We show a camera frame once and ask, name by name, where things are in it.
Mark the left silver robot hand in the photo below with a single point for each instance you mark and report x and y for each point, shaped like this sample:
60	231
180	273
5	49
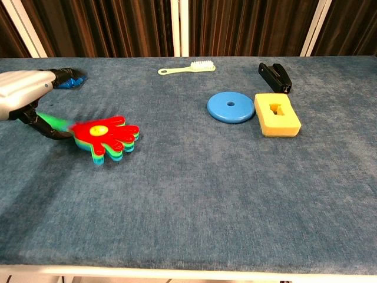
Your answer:
23	88

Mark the red green hand-shaped clapper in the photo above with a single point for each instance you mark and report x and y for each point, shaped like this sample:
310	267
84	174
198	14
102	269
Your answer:
106	135

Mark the blue foil packet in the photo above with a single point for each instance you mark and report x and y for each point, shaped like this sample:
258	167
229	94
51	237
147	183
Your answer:
70	84

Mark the dark brown curtain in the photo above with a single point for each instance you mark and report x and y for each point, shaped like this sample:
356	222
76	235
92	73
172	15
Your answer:
353	26
250	26
7	38
103	26

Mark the pale green brush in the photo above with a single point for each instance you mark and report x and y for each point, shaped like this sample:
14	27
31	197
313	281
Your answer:
203	66

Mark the blue disc with hole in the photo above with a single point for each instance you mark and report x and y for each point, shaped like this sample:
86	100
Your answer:
219	109

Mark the blue table cloth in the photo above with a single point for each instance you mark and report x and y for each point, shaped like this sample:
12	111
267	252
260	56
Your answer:
206	200

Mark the black stapler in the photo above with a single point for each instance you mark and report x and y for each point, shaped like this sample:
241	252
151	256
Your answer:
275	78

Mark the yellow sponge block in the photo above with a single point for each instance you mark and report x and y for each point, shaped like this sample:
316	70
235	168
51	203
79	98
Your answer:
287	122

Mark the white post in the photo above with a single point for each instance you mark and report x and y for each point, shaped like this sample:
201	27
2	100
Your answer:
28	29
179	29
316	29

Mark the white table frame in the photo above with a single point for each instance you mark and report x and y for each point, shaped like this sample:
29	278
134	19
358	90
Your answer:
147	272

